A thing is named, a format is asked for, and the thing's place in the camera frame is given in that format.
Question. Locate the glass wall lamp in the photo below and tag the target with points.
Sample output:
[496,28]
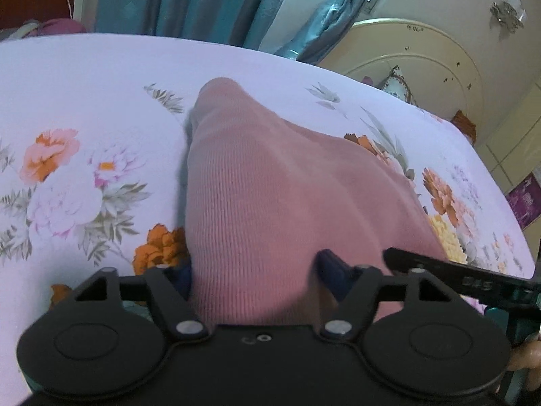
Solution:
[508,12]

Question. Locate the purple printed bag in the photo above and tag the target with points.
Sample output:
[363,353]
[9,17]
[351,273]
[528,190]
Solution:
[526,201]

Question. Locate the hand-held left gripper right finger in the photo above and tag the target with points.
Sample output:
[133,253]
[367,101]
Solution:
[334,269]

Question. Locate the floral white bed sheet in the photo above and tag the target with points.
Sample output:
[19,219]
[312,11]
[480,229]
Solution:
[97,135]

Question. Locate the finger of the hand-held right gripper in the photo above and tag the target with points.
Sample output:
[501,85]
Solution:
[422,262]

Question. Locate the pink pillow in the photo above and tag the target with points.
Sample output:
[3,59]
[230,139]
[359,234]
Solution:
[55,27]

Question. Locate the narrow teal curtain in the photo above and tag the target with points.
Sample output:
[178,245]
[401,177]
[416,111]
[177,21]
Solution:
[342,17]

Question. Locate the wide teal curtain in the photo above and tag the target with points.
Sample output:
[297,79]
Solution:
[190,2]

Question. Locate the cream arched bed board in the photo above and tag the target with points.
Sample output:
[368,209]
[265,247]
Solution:
[431,55]

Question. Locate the pink knit garment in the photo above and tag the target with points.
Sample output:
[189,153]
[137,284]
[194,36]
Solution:
[270,203]

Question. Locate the person's right hand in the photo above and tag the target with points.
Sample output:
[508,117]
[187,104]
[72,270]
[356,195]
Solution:
[528,359]

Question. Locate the patterned cushion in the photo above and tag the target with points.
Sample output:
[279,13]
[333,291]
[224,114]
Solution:
[399,86]

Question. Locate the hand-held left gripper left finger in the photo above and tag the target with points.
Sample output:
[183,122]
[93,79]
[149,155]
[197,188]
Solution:
[181,274]

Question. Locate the orange cloth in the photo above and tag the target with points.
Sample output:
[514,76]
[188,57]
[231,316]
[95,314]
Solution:
[465,124]

